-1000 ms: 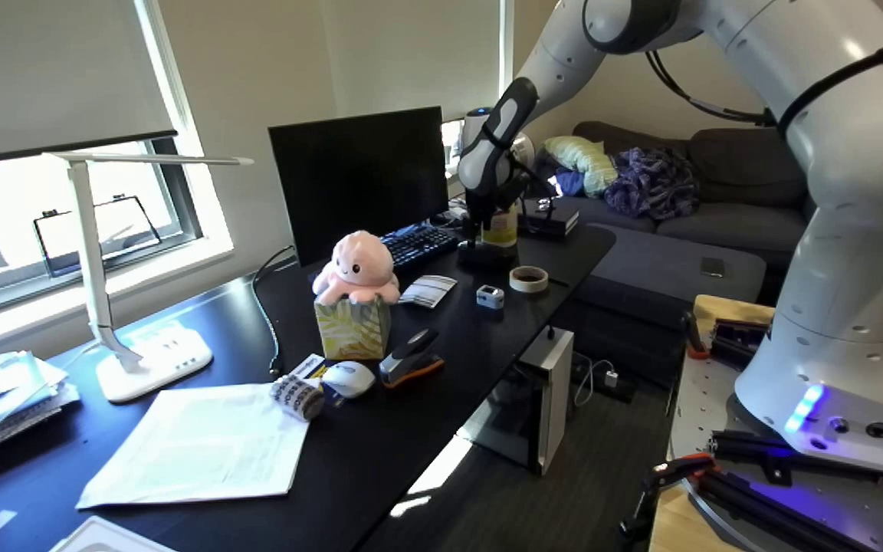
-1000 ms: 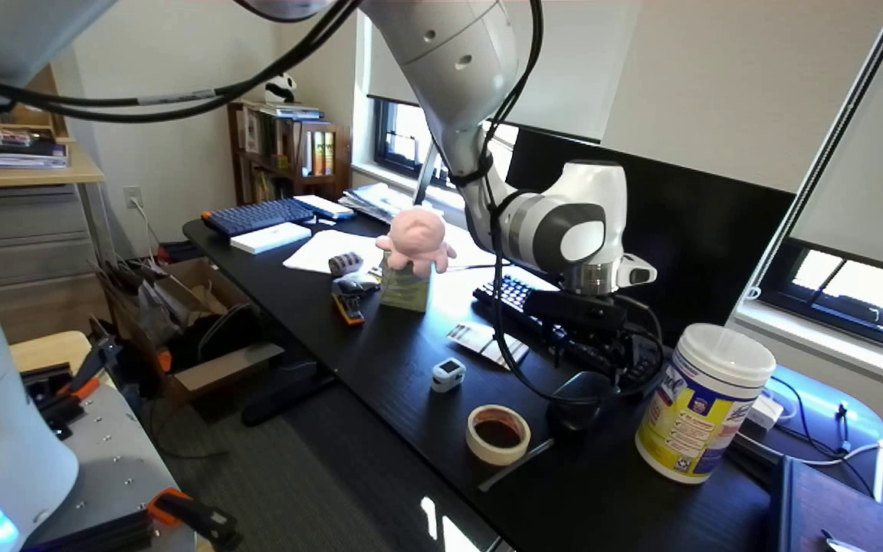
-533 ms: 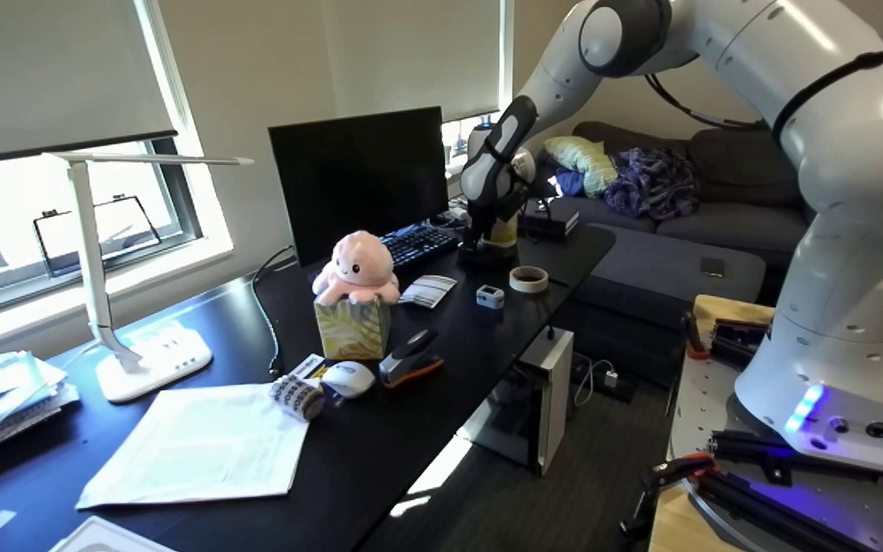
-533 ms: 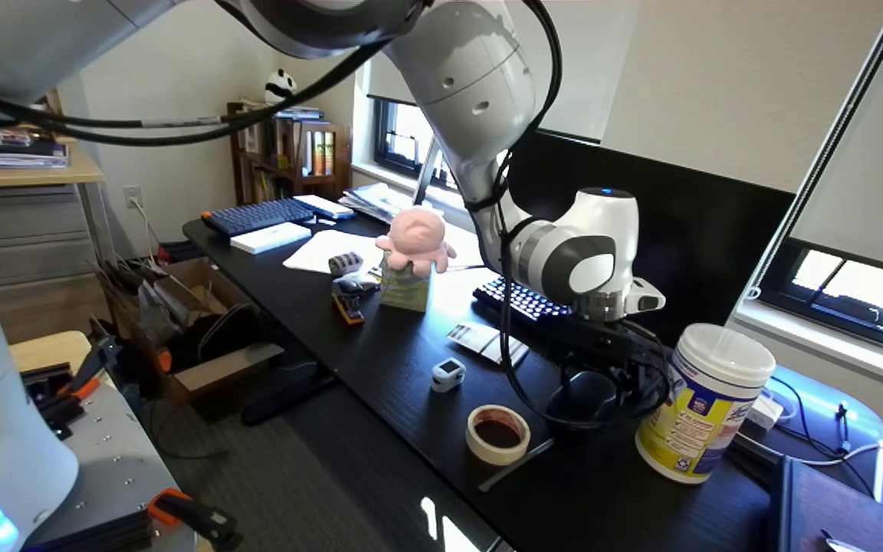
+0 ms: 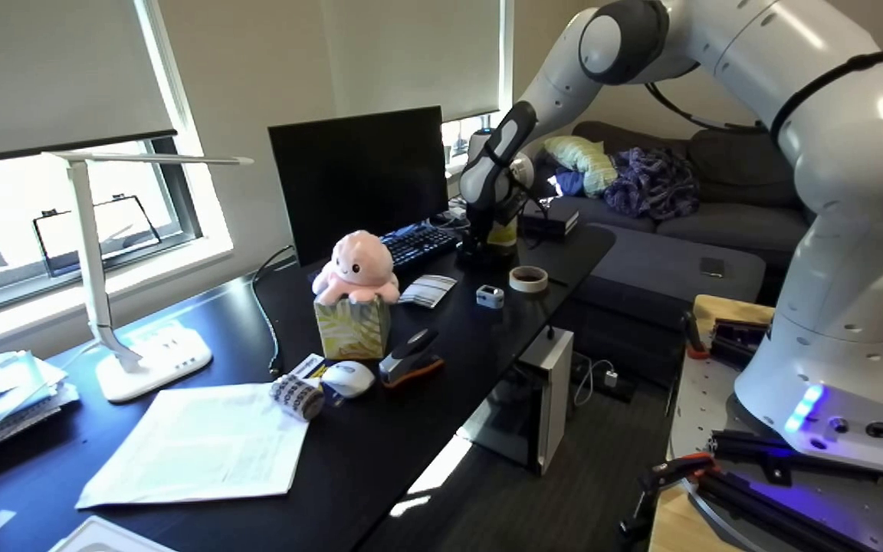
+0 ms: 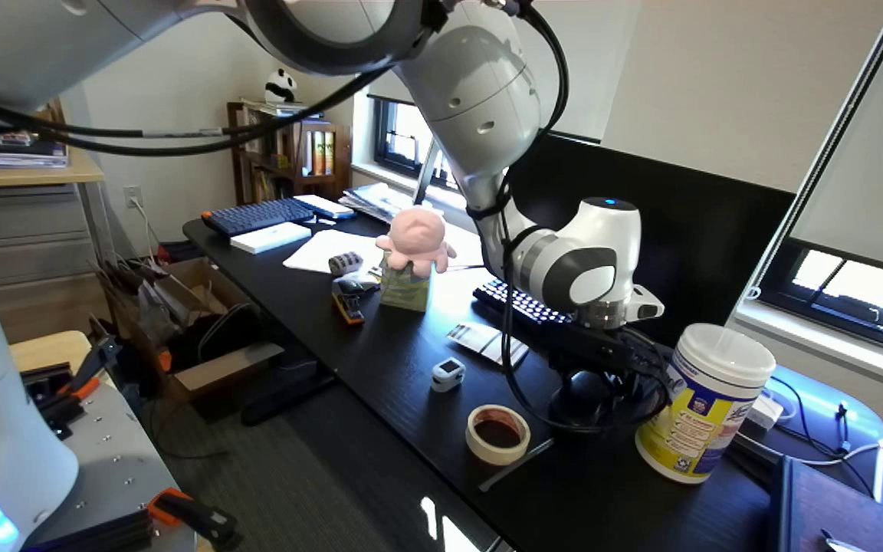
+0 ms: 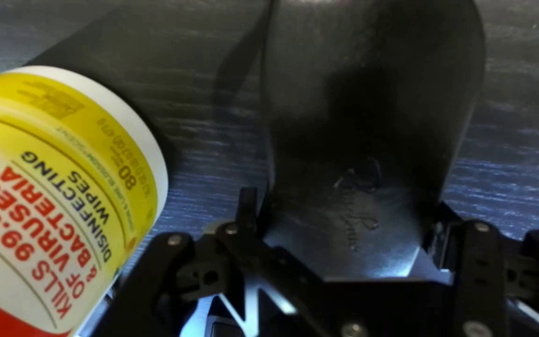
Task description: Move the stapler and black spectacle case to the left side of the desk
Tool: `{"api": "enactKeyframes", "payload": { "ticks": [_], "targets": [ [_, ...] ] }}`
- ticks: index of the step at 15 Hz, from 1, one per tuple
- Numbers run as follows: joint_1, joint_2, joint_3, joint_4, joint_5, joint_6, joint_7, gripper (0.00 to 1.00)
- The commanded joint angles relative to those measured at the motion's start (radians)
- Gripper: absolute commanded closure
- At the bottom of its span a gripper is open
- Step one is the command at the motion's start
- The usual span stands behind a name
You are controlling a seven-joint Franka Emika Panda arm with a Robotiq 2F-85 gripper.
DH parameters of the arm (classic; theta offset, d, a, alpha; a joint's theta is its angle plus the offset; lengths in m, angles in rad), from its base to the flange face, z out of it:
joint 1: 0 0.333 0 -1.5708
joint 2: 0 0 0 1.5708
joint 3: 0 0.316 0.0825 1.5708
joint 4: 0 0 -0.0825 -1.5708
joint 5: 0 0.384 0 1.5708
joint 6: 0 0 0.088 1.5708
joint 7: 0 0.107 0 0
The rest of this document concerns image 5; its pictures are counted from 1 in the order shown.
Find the white desk lamp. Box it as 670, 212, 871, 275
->
41, 151, 256, 406

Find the stack of papers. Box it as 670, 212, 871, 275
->
0, 349, 83, 469

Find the white paper sheet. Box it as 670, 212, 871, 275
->
73, 380, 312, 511

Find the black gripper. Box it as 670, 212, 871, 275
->
466, 197, 524, 251

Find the black and orange stapler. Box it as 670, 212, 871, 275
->
378, 324, 448, 389

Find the white yellow wipes canister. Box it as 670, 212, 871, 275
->
487, 213, 524, 251

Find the white roller blind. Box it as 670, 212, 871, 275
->
0, 0, 181, 164

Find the white computer mouse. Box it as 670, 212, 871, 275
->
316, 359, 378, 403

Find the black wire window bracket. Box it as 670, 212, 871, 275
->
32, 194, 165, 280

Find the white book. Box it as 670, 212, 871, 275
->
50, 511, 181, 552

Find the grey sofa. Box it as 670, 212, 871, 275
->
543, 120, 807, 310

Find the perforated metal robot table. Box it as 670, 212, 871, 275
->
664, 349, 883, 552

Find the striped cloth pouch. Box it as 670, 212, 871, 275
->
269, 349, 331, 419

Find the pale yellow pillow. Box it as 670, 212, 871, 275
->
536, 133, 618, 199

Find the black monitor cable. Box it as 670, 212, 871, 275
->
244, 242, 296, 378

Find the tan wooden block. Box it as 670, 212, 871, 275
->
690, 292, 780, 356

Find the pink octopus plush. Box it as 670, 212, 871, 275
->
309, 226, 404, 310

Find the orange black clamp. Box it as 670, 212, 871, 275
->
618, 453, 723, 539

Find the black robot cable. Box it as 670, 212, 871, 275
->
643, 79, 734, 139

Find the masking tape roll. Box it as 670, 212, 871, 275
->
505, 259, 554, 297

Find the white folded card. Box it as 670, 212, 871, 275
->
394, 269, 464, 312

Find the purple clothes pile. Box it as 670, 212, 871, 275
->
599, 143, 701, 224

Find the black computer monitor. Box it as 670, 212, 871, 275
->
268, 103, 450, 269

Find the yellow green tissue box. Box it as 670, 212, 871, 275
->
312, 294, 394, 363

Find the white computer tower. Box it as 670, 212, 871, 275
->
478, 323, 576, 479

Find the black keyboard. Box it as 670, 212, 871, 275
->
378, 213, 468, 272

